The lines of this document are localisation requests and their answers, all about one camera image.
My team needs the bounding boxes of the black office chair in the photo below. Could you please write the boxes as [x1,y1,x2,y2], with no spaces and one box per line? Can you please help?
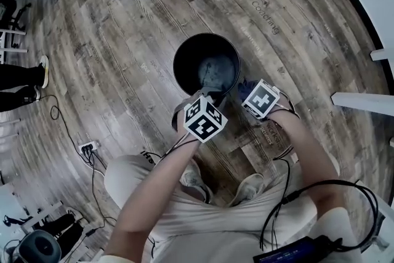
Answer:
[0,0,32,31]

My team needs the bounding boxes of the black cable with adapter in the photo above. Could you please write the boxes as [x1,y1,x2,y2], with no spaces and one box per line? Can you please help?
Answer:
[82,153,119,240]

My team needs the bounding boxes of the long black floor cable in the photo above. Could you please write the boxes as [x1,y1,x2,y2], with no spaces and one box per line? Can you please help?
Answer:
[35,94,86,158]

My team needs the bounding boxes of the black round bin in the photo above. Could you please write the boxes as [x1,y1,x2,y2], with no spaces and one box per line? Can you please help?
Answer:
[172,33,241,97]

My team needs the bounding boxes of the person's left forearm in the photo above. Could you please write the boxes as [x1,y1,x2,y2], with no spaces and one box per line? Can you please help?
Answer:
[104,132,207,259]

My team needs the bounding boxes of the black chest device with screen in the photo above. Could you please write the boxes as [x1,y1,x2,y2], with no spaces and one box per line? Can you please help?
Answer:
[252,234,342,263]

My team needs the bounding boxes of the person's left hand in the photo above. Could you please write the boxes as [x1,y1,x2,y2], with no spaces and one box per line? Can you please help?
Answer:
[175,104,190,133]

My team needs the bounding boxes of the person in beige clothes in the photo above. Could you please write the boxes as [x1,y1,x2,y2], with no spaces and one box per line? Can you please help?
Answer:
[103,154,364,263]

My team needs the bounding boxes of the white desk with legs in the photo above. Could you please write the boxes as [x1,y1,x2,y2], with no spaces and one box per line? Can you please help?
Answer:
[0,29,28,55]

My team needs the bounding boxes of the person's right light shoe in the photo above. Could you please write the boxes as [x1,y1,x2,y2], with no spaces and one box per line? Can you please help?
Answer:
[229,173,265,207]

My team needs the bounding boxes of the dark blue cloth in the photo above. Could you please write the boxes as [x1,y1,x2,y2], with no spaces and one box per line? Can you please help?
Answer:
[237,78,261,102]

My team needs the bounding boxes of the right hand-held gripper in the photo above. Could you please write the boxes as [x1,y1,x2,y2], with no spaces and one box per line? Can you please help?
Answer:
[241,79,281,120]

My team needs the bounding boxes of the white table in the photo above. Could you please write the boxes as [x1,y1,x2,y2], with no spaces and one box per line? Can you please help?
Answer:
[331,46,394,225]

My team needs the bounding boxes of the person's light shoe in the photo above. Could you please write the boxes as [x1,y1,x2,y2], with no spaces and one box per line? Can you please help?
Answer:
[229,173,265,207]
[179,160,214,204]

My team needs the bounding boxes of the thick black device cable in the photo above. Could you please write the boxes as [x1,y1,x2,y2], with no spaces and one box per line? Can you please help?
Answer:
[260,179,380,253]

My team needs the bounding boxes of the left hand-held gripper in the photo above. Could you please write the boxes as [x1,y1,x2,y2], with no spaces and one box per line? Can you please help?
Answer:
[183,86,228,144]

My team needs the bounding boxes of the person's left light shoe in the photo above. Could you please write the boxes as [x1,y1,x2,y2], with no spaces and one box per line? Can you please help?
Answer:
[179,160,214,204]

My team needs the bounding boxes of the white power strip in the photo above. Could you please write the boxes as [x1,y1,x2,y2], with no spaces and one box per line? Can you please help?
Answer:
[78,140,101,155]

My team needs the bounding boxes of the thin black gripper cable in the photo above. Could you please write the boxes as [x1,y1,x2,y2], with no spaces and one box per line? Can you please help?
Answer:
[272,144,298,200]

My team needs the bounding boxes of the person's right forearm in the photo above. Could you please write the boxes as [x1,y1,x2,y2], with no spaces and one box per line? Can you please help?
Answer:
[264,107,342,207]

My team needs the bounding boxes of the person's right hand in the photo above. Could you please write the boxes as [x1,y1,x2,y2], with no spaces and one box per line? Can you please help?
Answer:
[265,101,293,121]

